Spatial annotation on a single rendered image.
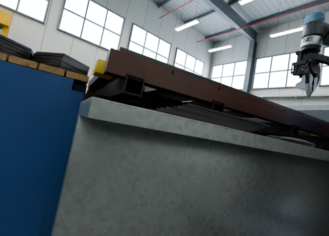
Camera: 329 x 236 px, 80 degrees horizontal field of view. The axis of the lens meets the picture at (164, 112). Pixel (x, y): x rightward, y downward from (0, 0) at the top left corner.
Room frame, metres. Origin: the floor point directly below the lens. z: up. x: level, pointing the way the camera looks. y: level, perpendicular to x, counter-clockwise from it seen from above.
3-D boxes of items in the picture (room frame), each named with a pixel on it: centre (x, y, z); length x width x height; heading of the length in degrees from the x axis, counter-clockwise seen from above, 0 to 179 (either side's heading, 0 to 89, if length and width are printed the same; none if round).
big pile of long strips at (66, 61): (0.96, 0.65, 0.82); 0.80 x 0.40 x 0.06; 27
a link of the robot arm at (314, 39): (0.81, -0.57, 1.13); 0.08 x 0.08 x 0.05
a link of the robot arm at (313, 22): (0.81, -0.57, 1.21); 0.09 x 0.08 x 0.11; 110
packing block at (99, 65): (0.57, 0.20, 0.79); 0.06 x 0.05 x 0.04; 27
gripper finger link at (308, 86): (0.80, -0.55, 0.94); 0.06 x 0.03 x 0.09; 27
